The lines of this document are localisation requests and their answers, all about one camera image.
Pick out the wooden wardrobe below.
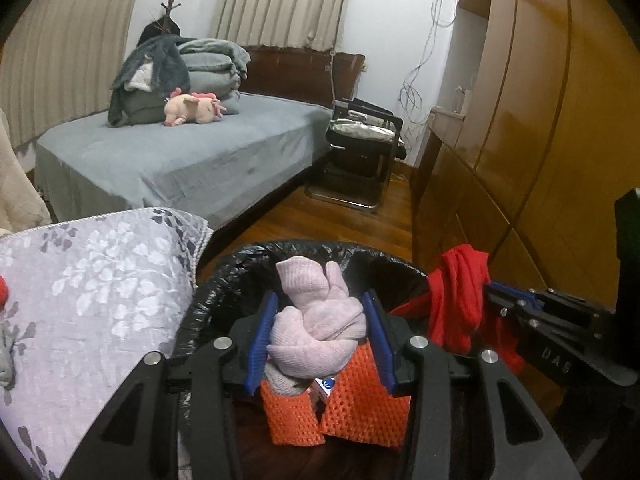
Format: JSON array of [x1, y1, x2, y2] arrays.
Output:
[[410, 0, 640, 311]]

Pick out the folded grey blankets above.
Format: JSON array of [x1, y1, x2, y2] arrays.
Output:
[[177, 37, 252, 116]]

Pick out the dark grey fleece jacket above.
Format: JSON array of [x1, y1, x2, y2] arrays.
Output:
[[107, 36, 193, 128]]

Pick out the white cardboard box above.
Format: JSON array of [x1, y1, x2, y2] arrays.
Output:
[[310, 377, 337, 413]]

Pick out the wooden headboard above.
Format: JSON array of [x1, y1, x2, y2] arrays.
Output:
[[242, 45, 366, 108]]

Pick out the red garment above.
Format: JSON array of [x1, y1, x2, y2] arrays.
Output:
[[390, 244, 526, 376]]

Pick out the pink plush toy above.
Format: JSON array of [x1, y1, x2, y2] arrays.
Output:
[[164, 87, 228, 127]]

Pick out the bin with black bag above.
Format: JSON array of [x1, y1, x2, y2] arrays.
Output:
[[172, 240, 501, 480]]

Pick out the bed with grey sheet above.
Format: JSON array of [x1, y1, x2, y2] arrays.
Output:
[[35, 92, 336, 231]]

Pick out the black folding chair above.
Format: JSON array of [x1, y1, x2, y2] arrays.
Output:
[[305, 97, 408, 211]]

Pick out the cream quilt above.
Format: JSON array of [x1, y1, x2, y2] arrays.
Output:
[[0, 107, 53, 233]]

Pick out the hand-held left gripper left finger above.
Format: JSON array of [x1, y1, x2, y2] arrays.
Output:
[[60, 291, 279, 480]]

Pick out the dark coat rack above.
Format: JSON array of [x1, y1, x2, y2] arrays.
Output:
[[137, 0, 186, 48]]

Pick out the beige pleated curtain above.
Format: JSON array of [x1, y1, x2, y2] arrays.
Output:
[[0, 0, 148, 148], [210, 0, 353, 51]]

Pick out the orange mesh mat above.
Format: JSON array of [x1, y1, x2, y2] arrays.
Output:
[[260, 342, 413, 448]]

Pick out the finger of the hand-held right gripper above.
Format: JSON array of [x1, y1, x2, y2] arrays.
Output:
[[500, 305, 568, 343], [482, 282, 617, 326]]

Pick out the patterned seat cushion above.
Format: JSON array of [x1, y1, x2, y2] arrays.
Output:
[[327, 117, 398, 143]]

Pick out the pale pink sock bundle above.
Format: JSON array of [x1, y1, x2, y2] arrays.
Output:
[[265, 256, 368, 396]]

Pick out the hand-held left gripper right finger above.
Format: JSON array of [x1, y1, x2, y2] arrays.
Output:
[[362, 291, 583, 480]]

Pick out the hanging wall cables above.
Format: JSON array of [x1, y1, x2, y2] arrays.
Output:
[[397, 0, 458, 146]]

